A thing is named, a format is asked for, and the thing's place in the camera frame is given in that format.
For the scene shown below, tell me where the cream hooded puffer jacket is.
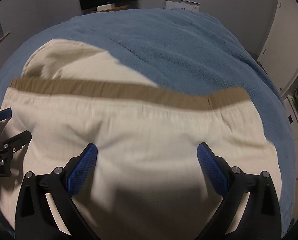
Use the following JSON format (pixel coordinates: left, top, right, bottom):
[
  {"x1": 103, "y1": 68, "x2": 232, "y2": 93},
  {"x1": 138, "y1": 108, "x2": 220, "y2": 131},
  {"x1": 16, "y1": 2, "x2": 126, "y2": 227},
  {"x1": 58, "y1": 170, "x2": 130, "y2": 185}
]
[{"x1": 0, "y1": 39, "x2": 282, "y2": 239}]

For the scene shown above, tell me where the blue fleece bed blanket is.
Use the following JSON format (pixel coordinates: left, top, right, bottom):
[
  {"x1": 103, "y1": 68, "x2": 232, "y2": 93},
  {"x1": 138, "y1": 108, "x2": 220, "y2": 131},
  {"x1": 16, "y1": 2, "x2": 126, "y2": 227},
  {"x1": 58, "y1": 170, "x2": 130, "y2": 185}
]
[{"x1": 0, "y1": 9, "x2": 296, "y2": 233}]

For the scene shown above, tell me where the white wardrobe door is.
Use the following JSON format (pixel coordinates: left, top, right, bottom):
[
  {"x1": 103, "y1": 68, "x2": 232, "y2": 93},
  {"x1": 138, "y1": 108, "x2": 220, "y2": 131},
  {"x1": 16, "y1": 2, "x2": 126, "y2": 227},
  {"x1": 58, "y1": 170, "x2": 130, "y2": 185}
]
[{"x1": 258, "y1": 0, "x2": 298, "y2": 95}]

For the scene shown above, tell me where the white box under television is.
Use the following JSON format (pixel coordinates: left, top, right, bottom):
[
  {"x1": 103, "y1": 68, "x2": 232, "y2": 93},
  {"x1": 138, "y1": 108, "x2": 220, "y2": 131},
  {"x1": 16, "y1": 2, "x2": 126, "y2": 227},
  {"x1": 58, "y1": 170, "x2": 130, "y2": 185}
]
[{"x1": 96, "y1": 3, "x2": 115, "y2": 11}]

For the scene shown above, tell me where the white wifi router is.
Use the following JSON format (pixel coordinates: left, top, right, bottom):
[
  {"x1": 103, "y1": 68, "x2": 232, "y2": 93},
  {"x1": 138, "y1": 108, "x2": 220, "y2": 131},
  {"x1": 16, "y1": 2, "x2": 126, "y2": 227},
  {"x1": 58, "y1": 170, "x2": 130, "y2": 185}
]
[{"x1": 165, "y1": 0, "x2": 200, "y2": 12}]

